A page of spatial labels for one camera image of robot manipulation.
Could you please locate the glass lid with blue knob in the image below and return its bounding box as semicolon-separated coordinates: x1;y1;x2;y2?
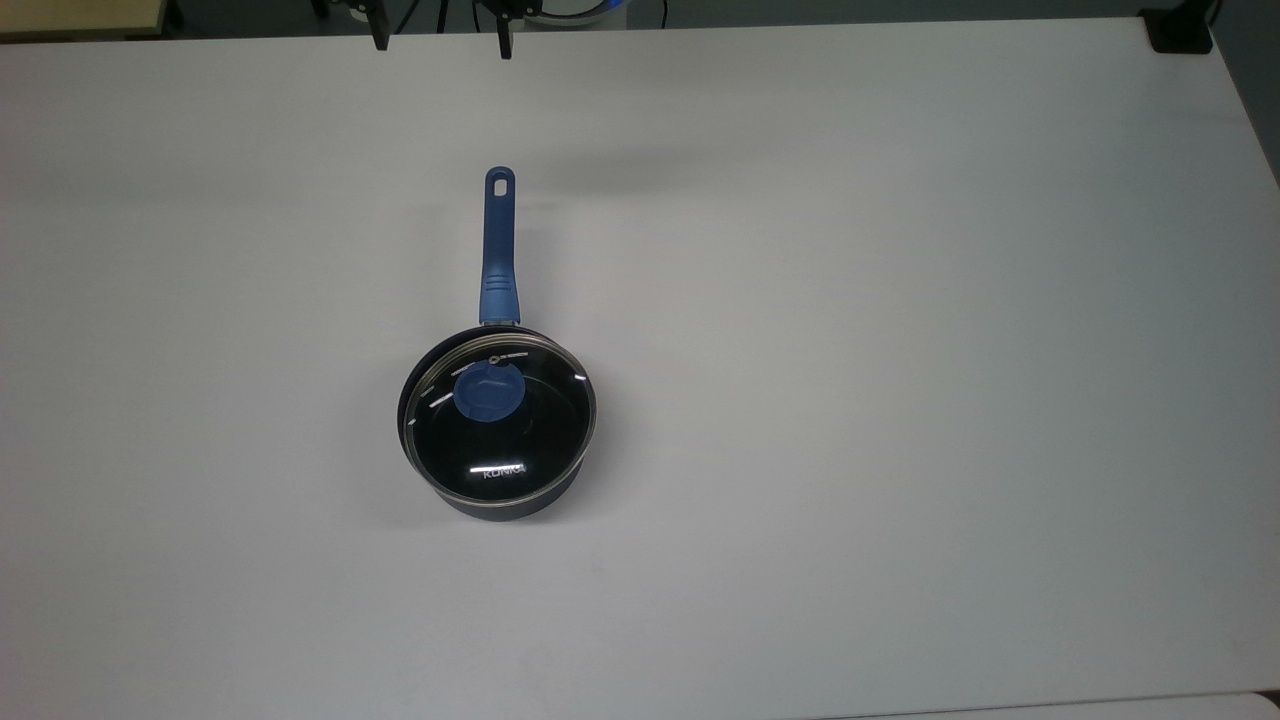
402;335;599;501

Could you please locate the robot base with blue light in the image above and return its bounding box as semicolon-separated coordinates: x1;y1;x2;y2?
518;0;633;28

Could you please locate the light wooden table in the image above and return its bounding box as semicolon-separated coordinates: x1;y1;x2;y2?
0;0;169;43

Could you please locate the black clamp block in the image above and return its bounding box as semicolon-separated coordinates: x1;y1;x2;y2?
1140;0;1217;55

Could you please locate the dark saucepan with blue handle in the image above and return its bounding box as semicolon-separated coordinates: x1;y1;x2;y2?
396;166;599;524

